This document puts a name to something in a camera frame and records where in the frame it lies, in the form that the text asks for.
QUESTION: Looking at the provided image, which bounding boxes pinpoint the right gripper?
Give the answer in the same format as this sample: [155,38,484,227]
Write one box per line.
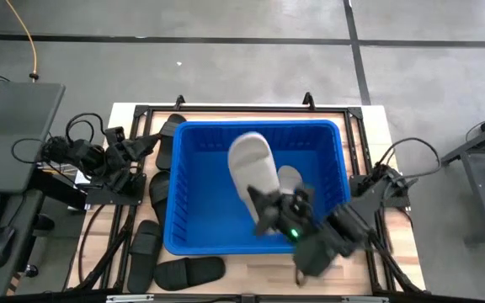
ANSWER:
[247,184,316,243]

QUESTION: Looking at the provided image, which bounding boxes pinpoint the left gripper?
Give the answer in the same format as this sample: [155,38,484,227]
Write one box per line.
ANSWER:
[118,133,163,165]

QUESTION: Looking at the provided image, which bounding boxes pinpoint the black slide sandal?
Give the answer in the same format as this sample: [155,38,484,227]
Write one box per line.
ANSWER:
[152,256,227,292]
[148,170,172,228]
[155,113,188,172]
[126,219,163,295]

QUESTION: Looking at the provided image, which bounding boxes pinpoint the grey slide sandal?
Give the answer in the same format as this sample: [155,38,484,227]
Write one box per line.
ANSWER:
[276,164,306,197]
[227,130,282,235]

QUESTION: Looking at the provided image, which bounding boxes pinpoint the blue plastic bin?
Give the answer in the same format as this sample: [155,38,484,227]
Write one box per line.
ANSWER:
[163,120,352,257]

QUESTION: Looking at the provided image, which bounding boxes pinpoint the black desk support beam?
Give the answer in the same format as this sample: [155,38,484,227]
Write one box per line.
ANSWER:
[29,166,88,211]

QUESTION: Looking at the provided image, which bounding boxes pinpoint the dark grey keyboard shelf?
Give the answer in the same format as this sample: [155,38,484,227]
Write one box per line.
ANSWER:
[0,188,46,298]

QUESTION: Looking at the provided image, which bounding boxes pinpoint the grey desk top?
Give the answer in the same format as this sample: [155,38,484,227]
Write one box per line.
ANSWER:
[0,81,67,194]

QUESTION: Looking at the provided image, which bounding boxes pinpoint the black computer mouse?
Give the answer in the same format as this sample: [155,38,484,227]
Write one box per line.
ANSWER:
[0,226,17,269]

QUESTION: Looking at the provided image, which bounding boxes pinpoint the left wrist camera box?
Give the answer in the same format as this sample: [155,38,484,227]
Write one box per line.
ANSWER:
[104,125,125,146]

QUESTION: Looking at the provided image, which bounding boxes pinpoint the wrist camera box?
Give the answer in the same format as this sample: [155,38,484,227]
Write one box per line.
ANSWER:
[104,125,125,146]
[290,188,316,211]

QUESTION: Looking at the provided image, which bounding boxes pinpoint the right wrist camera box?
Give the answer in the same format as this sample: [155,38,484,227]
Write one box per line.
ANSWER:
[290,188,316,211]

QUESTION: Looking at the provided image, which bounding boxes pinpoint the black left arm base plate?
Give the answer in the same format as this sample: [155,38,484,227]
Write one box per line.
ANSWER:
[84,174,147,207]

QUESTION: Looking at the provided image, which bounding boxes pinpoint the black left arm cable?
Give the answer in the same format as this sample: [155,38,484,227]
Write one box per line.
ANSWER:
[11,112,107,165]

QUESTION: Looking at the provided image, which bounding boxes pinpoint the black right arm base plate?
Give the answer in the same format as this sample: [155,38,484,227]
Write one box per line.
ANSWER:
[349,174,412,208]

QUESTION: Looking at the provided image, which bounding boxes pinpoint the black metal table frame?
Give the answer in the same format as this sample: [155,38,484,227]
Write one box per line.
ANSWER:
[67,104,427,295]

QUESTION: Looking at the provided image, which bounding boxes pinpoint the silver metal bracket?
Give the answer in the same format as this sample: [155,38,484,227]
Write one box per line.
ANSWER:
[105,294,155,303]
[341,295,390,303]

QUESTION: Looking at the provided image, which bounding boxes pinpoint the yellow cable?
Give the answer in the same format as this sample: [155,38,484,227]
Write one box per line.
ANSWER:
[4,0,40,82]

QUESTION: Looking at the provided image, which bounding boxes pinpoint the black side table frame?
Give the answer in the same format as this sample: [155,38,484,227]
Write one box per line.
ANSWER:
[438,104,485,246]

